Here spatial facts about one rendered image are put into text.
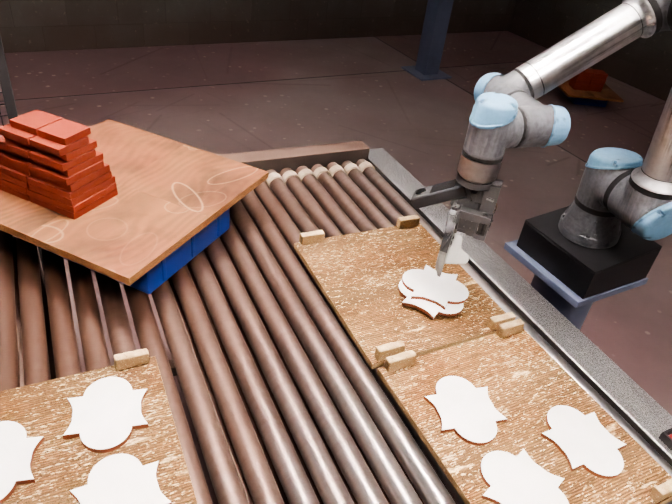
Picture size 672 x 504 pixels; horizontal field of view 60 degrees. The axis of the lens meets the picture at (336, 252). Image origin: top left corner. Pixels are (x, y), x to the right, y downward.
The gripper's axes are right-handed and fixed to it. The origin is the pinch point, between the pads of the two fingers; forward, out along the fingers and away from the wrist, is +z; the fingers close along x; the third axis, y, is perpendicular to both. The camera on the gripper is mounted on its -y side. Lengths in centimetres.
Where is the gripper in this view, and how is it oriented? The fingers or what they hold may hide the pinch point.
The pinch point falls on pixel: (443, 256)
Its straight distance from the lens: 125.6
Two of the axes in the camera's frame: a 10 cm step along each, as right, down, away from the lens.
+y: 9.3, 2.9, -2.3
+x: 3.6, -5.1, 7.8
